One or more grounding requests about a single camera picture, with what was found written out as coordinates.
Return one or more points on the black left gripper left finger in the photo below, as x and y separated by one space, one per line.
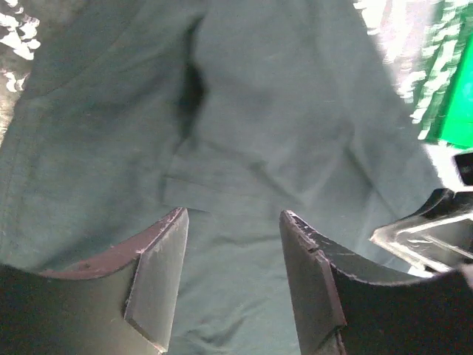
120 301

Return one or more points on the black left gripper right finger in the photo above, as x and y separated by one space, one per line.
344 303

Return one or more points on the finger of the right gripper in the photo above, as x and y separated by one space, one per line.
437 237

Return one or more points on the black t shirt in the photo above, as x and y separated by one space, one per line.
235 110

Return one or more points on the green plastic bin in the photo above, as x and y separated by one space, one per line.
444 96

